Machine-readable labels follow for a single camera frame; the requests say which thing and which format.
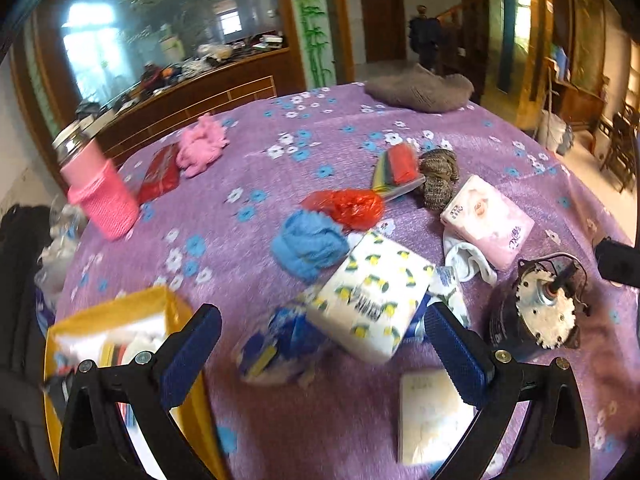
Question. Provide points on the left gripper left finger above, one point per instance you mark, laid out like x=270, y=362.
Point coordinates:
x=95, y=443

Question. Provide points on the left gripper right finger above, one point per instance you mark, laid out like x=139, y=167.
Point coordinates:
x=553, y=440

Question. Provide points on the beige facial tissue pack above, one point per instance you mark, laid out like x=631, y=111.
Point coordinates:
x=432, y=418

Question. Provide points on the pink tissue pack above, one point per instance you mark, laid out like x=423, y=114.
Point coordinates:
x=483, y=216

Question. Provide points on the white sock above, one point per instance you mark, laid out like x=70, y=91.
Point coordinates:
x=466, y=259

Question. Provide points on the blue floral tissue pack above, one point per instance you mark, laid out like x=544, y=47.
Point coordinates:
x=442, y=286

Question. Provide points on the brown knitted cloth ball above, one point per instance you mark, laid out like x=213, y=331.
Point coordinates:
x=440, y=170

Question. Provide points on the white lemon print tissue pack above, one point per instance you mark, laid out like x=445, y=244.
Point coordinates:
x=368, y=303

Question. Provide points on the blue white bagged cloth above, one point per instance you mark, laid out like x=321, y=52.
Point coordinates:
x=283, y=348

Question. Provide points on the small rainbow sponge pack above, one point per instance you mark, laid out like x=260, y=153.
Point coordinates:
x=396, y=173

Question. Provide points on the red plastic bag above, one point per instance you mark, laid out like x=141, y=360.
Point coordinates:
x=356, y=210

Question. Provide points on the blue knitted cloth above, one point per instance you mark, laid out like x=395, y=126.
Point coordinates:
x=307, y=243

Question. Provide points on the large yellow black red sponge pack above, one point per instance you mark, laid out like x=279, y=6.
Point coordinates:
x=114, y=354

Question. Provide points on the black sofa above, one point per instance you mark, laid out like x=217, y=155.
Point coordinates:
x=25, y=447

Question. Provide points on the black electric motor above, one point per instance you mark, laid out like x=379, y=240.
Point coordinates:
x=540, y=307

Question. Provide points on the wooden chair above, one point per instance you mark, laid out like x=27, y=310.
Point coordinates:
x=622, y=134

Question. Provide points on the yellow cardboard box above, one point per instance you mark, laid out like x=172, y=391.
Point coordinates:
x=144, y=320

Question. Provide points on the white plastic bucket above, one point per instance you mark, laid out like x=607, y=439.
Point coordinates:
x=550, y=131

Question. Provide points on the clear plastic bag pile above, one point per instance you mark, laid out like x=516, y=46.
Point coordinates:
x=67, y=223

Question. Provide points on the pink bottle with knit sleeve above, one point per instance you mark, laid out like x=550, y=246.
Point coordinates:
x=94, y=184

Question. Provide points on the grey brown knitted hat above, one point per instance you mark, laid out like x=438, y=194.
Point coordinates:
x=421, y=90

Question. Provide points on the red tissue packet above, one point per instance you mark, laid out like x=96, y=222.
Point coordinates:
x=162, y=176

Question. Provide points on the purple floral tablecloth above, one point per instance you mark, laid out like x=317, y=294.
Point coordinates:
x=209, y=241

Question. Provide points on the person in dark jacket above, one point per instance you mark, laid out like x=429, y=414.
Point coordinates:
x=424, y=38

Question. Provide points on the pink fluffy cloth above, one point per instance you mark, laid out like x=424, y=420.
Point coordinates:
x=200, y=145

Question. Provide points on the wooden counter cabinet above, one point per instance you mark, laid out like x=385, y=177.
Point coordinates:
x=263, y=76

